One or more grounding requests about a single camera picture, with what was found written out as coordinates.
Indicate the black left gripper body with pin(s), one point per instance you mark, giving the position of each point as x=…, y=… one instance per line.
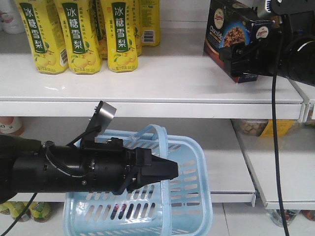
x=112, y=167

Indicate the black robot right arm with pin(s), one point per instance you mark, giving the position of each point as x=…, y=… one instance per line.
x=303, y=14

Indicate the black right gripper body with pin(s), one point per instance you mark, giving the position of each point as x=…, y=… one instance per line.
x=275, y=52

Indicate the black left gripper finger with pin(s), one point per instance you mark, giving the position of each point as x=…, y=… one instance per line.
x=155, y=170

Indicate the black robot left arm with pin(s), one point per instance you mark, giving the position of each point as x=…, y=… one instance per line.
x=30, y=166

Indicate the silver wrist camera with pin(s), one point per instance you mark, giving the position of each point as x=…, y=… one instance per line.
x=103, y=115
x=266, y=8

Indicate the clear snack tub yellow label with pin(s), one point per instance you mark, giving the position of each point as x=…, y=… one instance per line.
x=264, y=127

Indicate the yellow pear drink bottle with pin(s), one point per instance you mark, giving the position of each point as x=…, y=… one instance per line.
x=45, y=35
x=82, y=46
x=121, y=44
x=150, y=12

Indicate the chocolate cookie box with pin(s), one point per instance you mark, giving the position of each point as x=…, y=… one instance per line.
x=231, y=22

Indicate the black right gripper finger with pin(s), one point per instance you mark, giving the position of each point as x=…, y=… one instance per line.
x=238, y=58

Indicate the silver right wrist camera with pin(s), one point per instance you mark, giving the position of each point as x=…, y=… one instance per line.
x=266, y=8

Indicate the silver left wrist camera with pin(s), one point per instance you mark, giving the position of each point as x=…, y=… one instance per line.
x=103, y=115

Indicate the light blue shopping basket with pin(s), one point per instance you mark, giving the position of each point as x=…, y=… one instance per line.
x=178, y=207

